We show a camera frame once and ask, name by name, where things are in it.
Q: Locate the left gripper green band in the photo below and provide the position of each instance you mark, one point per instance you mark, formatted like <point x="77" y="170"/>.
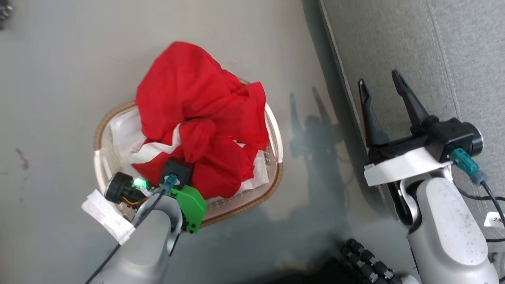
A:
<point x="191" y="205"/>

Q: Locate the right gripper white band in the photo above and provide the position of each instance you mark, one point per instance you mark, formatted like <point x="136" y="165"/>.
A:
<point x="402" y="163"/>

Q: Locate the red clothing with white stripe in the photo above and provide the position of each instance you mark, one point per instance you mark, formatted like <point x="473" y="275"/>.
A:
<point x="185" y="90"/>

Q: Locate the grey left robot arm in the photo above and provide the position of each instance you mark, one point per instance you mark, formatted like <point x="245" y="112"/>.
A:
<point x="142" y="252"/>

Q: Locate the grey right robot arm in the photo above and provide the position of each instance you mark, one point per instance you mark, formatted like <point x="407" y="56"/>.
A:
<point x="446" y="225"/>

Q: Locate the white plastic basket liner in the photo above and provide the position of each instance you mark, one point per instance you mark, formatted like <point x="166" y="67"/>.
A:
<point x="124" y="134"/>

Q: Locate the white laundry basket brown rim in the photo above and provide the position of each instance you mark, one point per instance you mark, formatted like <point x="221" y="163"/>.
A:
<point x="275" y="134"/>

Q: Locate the grey fabric sofa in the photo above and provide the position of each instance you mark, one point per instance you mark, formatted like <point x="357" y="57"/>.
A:
<point x="394" y="35"/>

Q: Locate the white tape label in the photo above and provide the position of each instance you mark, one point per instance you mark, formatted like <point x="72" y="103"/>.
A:
<point x="104" y="215"/>

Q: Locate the small white printed label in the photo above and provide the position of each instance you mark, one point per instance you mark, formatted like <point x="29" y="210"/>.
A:
<point x="495" y="219"/>

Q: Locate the black ribbed robot conduit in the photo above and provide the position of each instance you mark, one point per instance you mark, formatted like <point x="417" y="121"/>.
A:
<point x="367" y="260"/>

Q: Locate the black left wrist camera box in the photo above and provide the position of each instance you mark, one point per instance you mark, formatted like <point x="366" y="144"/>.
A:
<point x="179" y="169"/>

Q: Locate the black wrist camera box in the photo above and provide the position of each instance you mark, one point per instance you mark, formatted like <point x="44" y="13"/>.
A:
<point x="179" y="169"/>
<point x="453" y="136"/>

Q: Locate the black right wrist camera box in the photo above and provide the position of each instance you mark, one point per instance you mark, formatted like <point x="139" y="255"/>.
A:
<point x="453" y="136"/>

